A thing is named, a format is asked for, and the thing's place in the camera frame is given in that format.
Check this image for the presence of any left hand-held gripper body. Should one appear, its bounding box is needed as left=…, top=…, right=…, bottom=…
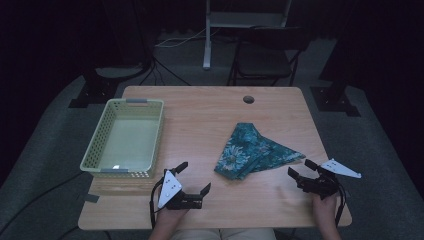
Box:
left=157, top=169, right=204, bottom=211

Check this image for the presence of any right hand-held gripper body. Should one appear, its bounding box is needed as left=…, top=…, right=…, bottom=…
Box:
left=296, top=158, right=363, bottom=201

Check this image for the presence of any teal floral short-sleeved shirt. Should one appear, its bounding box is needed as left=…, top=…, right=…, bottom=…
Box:
left=213, top=122, right=307, bottom=181

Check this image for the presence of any person's left hand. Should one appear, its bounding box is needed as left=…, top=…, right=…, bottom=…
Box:
left=154, top=207, right=190, bottom=228

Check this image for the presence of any person's right hand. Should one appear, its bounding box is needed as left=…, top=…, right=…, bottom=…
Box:
left=311, top=192, right=339, bottom=221

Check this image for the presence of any pale green plastic basket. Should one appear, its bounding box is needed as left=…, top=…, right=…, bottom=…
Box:
left=79, top=98, right=165, bottom=179

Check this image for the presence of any black stand base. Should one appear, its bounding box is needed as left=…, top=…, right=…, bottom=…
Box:
left=68, top=65, right=152, bottom=109
left=309, top=33, right=362, bottom=118

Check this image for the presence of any black folding chair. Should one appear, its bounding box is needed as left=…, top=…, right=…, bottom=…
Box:
left=227, top=26, right=312, bottom=88

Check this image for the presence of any grey metal stand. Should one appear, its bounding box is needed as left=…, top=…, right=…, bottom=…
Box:
left=202, top=0, right=293, bottom=71

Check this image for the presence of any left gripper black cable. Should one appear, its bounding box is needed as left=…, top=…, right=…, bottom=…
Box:
left=149, top=177, right=167, bottom=231

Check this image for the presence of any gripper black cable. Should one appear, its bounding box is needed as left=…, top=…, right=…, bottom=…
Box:
left=149, top=177, right=167, bottom=231
left=334, top=178, right=348, bottom=228

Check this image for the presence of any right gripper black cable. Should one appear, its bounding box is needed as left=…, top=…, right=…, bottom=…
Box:
left=334, top=178, right=348, bottom=228

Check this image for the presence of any black floor cable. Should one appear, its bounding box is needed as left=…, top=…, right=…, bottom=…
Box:
left=0, top=170, right=85, bottom=236
left=138, top=54, right=193, bottom=87

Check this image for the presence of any white floor cable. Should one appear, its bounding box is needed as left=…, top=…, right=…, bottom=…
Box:
left=154, top=28, right=208, bottom=48

